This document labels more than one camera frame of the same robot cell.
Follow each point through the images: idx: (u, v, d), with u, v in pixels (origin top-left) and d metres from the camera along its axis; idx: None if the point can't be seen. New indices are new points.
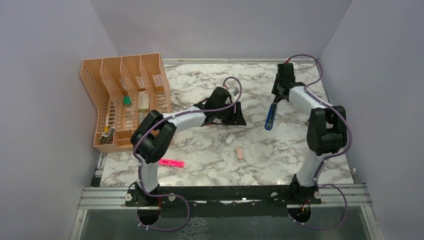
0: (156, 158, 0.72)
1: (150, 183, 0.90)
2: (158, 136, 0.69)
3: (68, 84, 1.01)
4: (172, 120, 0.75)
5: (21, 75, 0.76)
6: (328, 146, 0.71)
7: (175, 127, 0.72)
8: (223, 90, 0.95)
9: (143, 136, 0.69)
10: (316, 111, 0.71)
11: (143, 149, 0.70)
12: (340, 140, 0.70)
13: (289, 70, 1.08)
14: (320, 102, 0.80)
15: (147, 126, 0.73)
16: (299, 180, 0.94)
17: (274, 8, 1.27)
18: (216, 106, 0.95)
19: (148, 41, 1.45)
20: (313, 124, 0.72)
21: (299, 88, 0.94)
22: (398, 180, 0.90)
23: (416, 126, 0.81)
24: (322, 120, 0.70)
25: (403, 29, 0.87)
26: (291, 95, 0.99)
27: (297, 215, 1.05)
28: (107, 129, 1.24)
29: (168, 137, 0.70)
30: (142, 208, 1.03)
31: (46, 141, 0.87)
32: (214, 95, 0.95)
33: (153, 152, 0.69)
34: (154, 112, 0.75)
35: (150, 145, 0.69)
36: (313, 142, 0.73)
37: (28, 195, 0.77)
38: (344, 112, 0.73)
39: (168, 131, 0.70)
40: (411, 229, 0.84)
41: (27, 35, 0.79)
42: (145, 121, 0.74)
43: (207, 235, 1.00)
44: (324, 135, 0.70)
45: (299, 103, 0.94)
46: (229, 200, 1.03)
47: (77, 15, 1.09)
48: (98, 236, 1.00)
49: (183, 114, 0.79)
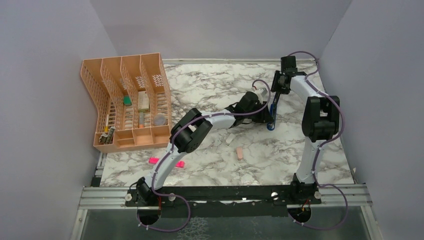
0: (190, 150, 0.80)
1: (159, 180, 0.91)
2: (196, 131, 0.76)
3: (68, 84, 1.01)
4: (209, 119, 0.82)
5: (21, 75, 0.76)
6: (320, 132, 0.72)
7: (211, 125, 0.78)
8: (251, 96, 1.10)
9: (180, 130, 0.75)
10: (311, 99, 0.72)
11: (179, 140, 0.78)
12: (332, 128, 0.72)
13: (292, 61, 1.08)
14: (317, 91, 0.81)
15: (186, 120, 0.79)
16: (299, 177, 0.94)
17: (274, 8, 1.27)
18: (245, 110, 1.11)
19: (148, 41, 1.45)
20: (308, 111, 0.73)
21: (301, 77, 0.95)
22: (398, 180, 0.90)
23: (416, 126, 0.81)
24: (315, 108, 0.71)
25: (403, 29, 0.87)
26: (292, 86, 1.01)
27: (297, 215, 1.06)
28: (107, 129, 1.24)
29: (204, 134, 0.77)
30: (142, 208, 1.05)
31: (45, 141, 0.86)
32: (243, 101, 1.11)
33: (189, 145, 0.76)
34: (194, 109, 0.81)
35: (188, 138, 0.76)
36: (306, 128, 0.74)
37: (27, 195, 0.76)
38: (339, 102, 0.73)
39: (205, 129, 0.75)
40: (411, 229, 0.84)
41: (28, 36, 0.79)
42: (185, 116, 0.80)
43: (207, 235, 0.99)
44: (316, 122, 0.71)
45: (299, 91, 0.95)
46: (229, 200, 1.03)
47: (77, 15, 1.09)
48: (98, 236, 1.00)
49: (217, 114, 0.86)
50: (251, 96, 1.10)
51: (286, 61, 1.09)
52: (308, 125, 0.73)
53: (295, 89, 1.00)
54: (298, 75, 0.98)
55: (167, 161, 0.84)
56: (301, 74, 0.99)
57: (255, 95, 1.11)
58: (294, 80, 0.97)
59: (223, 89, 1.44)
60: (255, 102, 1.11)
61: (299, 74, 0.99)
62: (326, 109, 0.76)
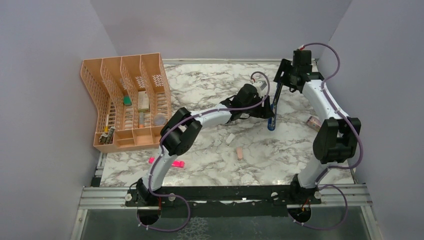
0: (180, 153, 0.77)
1: (155, 181, 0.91)
2: (186, 132, 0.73)
3: (68, 84, 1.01)
4: (199, 118, 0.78)
5: (22, 75, 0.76)
6: (334, 156, 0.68)
7: (201, 126, 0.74)
8: (250, 88, 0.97)
9: (170, 131, 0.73)
10: (328, 121, 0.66)
11: (169, 142, 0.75)
12: (348, 152, 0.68)
13: (306, 58, 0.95)
14: (336, 110, 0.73)
15: (175, 121, 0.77)
16: (300, 181, 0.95)
17: (274, 8, 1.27)
18: (242, 104, 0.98)
19: (148, 41, 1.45)
20: (323, 134, 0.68)
21: (318, 84, 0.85)
22: (397, 180, 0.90)
23: (416, 126, 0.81)
24: (332, 132, 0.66)
25: (403, 28, 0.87)
26: (306, 89, 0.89)
27: (297, 215, 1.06)
28: (107, 129, 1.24)
29: (194, 135, 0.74)
30: (142, 208, 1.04)
31: (46, 141, 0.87)
32: (241, 93, 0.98)
33: (178, 147, 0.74)
34: (183, 109, 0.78)
35: (176, 140, 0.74)
36: (319, 150, 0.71)
37: (28, 195, 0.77)
38: (359, 125, 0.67)
39: (195, 129, 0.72)
40: (411, 230, 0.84)
41: (28, 36, 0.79)
42: (173, 116, 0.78)
43: (207, 235, 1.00)
44: (332, 146, 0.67)
45: (311, 100, 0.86)
46: (229, 200, 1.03)
47: (76, 14, 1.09)
48: (98, 236, 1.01)
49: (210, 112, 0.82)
50: (249, 89, 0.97)
51: (299, 57, 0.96)
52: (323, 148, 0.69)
53: (307, 96, 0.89)
54: (314, 82, 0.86)
55: (160, 164, 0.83)
56: (317, 79, 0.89)
57: (254, 88, 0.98)
58: (310, 87, 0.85)
59: (223, 89, 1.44)
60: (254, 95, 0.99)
61: (315, 79, 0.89)
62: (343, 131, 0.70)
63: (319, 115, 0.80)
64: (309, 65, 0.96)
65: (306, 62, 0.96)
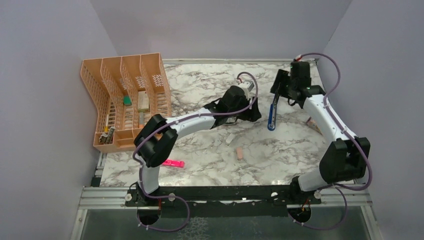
0: (157, 163, 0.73)
1: (149, 185, 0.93)
2: (160, 141, 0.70)
3: (68, 84, 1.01)
4: (175, 125, 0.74)
5: (22, 74, 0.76)
6: (343, 177, 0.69)
7: (176, 135, 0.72)
8: (237, 91, 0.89)
9: (144, 141, 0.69)
10: (336, 144, 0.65)
11: (144, 152, 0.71)
12: (356, 173, 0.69)
13: (305, 71, 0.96)
14: (342, 129, 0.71)
15: (149, 129, 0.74)
16: (301, 186, 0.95)
17: (274, 8, 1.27)
18: (228, 108, 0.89)
19: (148, 40, 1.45)
20: (331, 156, 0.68)
21: (319, 101, 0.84)
22: (398, 180, 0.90)
23: (416, 125, 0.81)
24: (341, 155, 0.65)
25: (404, 28, 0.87)
26: (306, 105, 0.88)
27: (297, 215, 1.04)
28: (107, 129, 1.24)
29: (169, 144, 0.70)
30: (141, 208, 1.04)
31: (46, 140, 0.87)
32: (227, 96, 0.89)
33: (153, 157, 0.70)
34: (157, 116, 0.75)
35: (151, 150, 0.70)
36: (326, 171, 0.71)
37: (28, 194, 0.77)
38: (368, 146, 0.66)
39: (169, 138, 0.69)
40: (411, 230, 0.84)
41: (28, 35, 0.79)
42: (148, 125, 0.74)
43: (207, 235, 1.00)
44: (340, 168, 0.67)
45: (315, 117, 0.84)
46: (229, 200, 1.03)
47: (76, 14, 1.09)
48: (98, 236, 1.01)
49: (187, 118, 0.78)
50: (236, 91, 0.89)
51: (297, 69, 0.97)
52: (330, 170, 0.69)
53: (309, 112, 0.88)
54: (316, 97, 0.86)
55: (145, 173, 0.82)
56: (318, 93, 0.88)
57: (241, 91, 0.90)
58: (311, 103, 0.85)
59: (223, 89, 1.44)
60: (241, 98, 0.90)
61: (315, 93, 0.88)
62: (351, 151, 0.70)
63: (324, 133, 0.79)
64: (308, 78, 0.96)
65: (304, 75, 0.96)
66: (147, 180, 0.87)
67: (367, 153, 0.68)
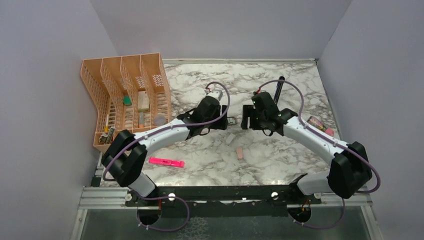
0: (129, 182, 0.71)
1: (145, 190, 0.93)
2: (127, 160, 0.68)
3: (68, 84, 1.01)
4: (145, 140, 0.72)
5: (22, 74, 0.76)
6: (357, 187, 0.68)
7: (144, 150, 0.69)
8: (211, 100, 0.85)
9: (113, 160, 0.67)
10: (338, 160, 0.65)
11: (115, 171, 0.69)
12: (365, 178, 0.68)
13: (268, 100, 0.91)
14: (333, 143, 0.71)
15: (117, 147, 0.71)
16: (304, 191, 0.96)
17: (274, 8, 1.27)
18: (203, 118, 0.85)
19: (148, 40, 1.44)
20: (338, 173, 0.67)
21: (296, 123, 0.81)
22: (398, 180, 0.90)
23: (415, 125, 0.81)
24: (347, 169, 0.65)
25: (403, 28, 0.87)
26: (287, 131, 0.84)
27: (297, 215, 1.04)
28: (107, 129, 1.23)
29: (138, 161, 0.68)
30: (142, 208, 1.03)
31: (46, 140, 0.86)
32: (201, 106, 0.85)
33: (123, 175, 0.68)
34: (124, 132, 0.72)
35: (120, 169, 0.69)
36: (339, 189, 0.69)
37: (28, 194, 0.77)
38: (362, 148, 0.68)
39: (136, 156, 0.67)
40: (411, 230, 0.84)
41: (28, 35, 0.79)
42: (116, 142, 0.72)
43: (207, 235, 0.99)
44: (351, 181, 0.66)
45: (300, 139, 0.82)
46: (229, 200, 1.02)
47: (76, 14, 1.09)
48: (98, 236, 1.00)
49: (157, 132, 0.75)
50: (212, 100, 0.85)
51: (261, 101, 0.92)
52: (344, 186, 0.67)
53: (291, 136, 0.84)
54: (291, 121, 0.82)
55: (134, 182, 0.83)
56: (291, 116, 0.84)
57: (216, 100, 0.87)
58: (290, 129, 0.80)
59: (223, 89, 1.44)
60: (216, 107, 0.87)
61: (289, 117, 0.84)
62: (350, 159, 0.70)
63: (317, 152, 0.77)
64: (275, 105, 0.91)
65: (269, 104, 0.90)
66: (139, 187, 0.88)
67: (365, 156, 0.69)
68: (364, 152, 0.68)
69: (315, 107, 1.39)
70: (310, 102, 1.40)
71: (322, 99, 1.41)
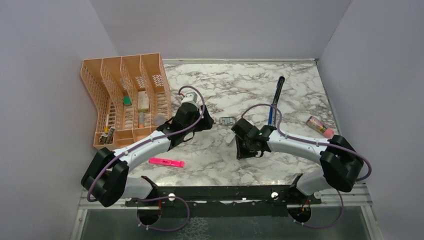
0: (113, 200, 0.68)
1: (144, 192, 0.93)
2: (110, 177, 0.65)
3: (67, 84, 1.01)
4: (125, 157, 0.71)
5: (22, 73, 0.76)
6: (356, 178, 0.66)
7: (127, 166, 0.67)
8: (188, 107, 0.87)
9: (96, 180, 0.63)
10: (325, 158, 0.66)
11: (97, 192, 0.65)
12: (359, 166, 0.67)
13: (245, 123, 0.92)
14: (316, 143, 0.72)
15: (97, 166, 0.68)
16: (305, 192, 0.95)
17: (274, 8, 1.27)
18: (183, 126, 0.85)
19: (148, 41, 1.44)
20: (331, 171, 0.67)
21: (277, 135, 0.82)
22: (398, 179, 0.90)
23: (415, 124, 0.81)
24: (336, 163, 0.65)
25: (403, 27, 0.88)
26: (274, 147, 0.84)
27: (297, 215, 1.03)
28: (107, 129, 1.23)
29: (120, 178, 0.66)
30: (141, 208, 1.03)
31: (46, 140, 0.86)
32: (179, 114, 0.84)
33: (106, 196, 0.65)
34: (103, 150, 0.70)
35: (103, 188, 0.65)
36: (340, 185, 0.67)
37: (27, 194, 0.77)
38: (343, 139, 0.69)
39: (119, 173, 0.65)
40: (411, 229, 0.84)
41: (28, 33, 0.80)
42: (94, 162, 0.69)
43: (207, 235, 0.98)
44: (346, 174, 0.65)
45: (288, 150, 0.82)
46: (229, 200, 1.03)
47: (76, 13, 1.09)
48: (98, 236, 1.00)
49: (137, 146, 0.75)
50: (188, 108, 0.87)
51: (240, 128, 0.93)
52: (342, 181, 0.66)
53: (280, 150, 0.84)
54: (272, 135, 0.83)
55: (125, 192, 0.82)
56: (271, 131, 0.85)
57: (192, 107, 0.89)
58: (274, 142, 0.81)
59: (223, 89, 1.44)
60: (193, 114, 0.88)
61: (269, 133, 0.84)
62: (338, 153, 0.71)
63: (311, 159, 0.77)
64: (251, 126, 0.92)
65: (249, 127, 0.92)
66: (133, 194, 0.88)
67: (349, 146, 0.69)
68: (347, 142, 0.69)
69: (315, 107, 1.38)
70: (310, 101, 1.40)
71: (322, 99, 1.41)
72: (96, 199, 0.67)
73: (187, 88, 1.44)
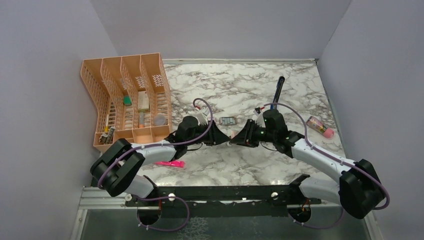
0: (120, 191, 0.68)
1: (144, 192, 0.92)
2: (124, 166, 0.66)
3: (68, 84, 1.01)
4: (140, 150, 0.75)
5: (21, 73, 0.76)
6: (371, 207, 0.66)
7: (142, 158, 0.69)
8: (189, 123, 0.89)
9: (110, 166, 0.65)
10: (346, 179, 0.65)
11: (107, 180, 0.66)
12: (379, 197, 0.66)
13: (281, 123, 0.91)
14: (340, 162, 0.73)
15: (112, 154, 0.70)
16: (304, 193, 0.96)
17: (274, 7, 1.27)
18: (185, 139, 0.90)
19: (148, 40, 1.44)
20: (348, 192, 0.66)
21: (303, 144, 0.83)
22: (398, 179, 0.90)
23: (415, 123, 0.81)
24: (356, 187, 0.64)
25: (403, 27, 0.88)
26: (296, 154, 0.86)
27: (297, 215, 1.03)
28: (107, 129, 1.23)
29: (133, 169, 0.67)
30: (141, 208, 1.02)
31: (45, 140, 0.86)
32: (179, 129, 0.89)
33: (114, 185, 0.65)
34: (122, 140, 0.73)
35: (114, 177, 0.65)
36: (354, 208, 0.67)
37: (27, 193, 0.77)
38: (370, 167, 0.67)
39: (134, 163, 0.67)
40: (411, 229, 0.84)
41: (28, 34, 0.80)
42: (111, 149, 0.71)
43: (207, 235, 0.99)
44: (364, 200, 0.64)
45: (307, 161, 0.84)
46: (229, 200, 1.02)
47: (76, 13, 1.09)
48: (98, 236, 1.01)
49: (153, 146, 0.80)
50: (188, 123, 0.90)
51: (273, 122, 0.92)
52: (357, 205, 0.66)
53: (301, 158, 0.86)
54: (298, 142, 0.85)
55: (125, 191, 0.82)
56: (299, 138, 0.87)
57: (193, 121, 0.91)
58: (298, 150, 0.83)
59: (223, 89, 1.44)
60: (194, 128, 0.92)
61: (297, 140, 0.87)
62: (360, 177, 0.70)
63: (329, 175, 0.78)
64: (285, 128, 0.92)
65: (281, 125, 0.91)
66: (135, 191, 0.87)
67: (374, 175, 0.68)
68: (373, 170, 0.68)
69: (315, 107, 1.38)
70: (310, 101, 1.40)
71: (322, 99, 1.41)
72: (105, 187, 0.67)
73: (200, 102, 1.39)
